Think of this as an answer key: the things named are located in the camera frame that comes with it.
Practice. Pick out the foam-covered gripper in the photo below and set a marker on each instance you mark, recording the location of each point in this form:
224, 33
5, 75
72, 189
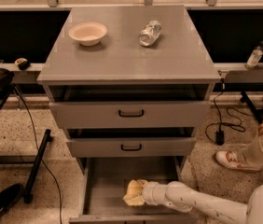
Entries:
150, 192

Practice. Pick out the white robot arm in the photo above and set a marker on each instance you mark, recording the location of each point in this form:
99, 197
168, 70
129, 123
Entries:
182, 198

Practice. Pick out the bottom grey drawer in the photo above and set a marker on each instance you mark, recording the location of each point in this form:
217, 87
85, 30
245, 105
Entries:
106, 182

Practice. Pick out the grey drawer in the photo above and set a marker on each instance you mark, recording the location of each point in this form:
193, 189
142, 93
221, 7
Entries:
130, 142
131, 109
106, 182

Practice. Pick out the middle grey drawer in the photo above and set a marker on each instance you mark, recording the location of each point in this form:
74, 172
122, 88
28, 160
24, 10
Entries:
130, 142

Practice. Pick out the top grey drawer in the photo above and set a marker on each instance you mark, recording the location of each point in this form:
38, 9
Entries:
131, 109

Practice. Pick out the grey drawer cabinet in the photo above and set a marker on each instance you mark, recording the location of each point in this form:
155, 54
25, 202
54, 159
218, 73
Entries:
176, 61

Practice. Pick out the white red sneaker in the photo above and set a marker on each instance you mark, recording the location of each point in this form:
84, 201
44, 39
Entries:
229, 159

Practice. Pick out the black table leg left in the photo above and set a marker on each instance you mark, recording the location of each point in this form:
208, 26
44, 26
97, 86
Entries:
27, 194

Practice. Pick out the black shoe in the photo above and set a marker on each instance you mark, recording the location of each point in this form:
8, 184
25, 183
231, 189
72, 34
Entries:
10, 196

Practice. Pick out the crushed silver can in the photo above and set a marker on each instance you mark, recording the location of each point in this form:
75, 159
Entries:
150, 33

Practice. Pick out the white bowl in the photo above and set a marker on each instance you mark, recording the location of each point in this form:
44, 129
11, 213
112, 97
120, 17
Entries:
88, 33

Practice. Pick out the tape measure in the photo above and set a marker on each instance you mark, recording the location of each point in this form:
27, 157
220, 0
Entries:
22, 63

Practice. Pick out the clear plastic bottle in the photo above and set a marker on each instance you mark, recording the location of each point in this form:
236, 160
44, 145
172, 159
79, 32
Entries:
255, 56

